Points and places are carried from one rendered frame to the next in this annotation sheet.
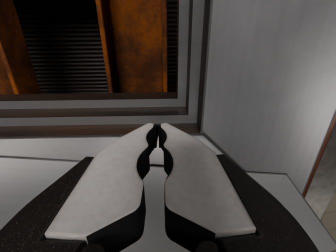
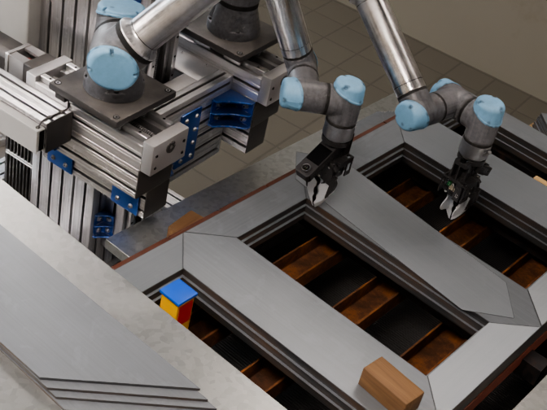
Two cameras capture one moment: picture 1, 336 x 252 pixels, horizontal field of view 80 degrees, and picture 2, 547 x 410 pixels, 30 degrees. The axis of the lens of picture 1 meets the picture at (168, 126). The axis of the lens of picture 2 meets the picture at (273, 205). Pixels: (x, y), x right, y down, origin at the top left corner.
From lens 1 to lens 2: 247 cm
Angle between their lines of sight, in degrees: 32
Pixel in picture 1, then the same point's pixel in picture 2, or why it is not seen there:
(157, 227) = (339, 190)
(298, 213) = not seen: hidden behind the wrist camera
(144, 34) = (293, 272)
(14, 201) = (366, 220)
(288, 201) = not seen: hidden behind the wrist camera
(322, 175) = (262, 171)
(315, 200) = (275, 162)
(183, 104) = (304, 211)
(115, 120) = (323, 216)
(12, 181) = (359, 221)
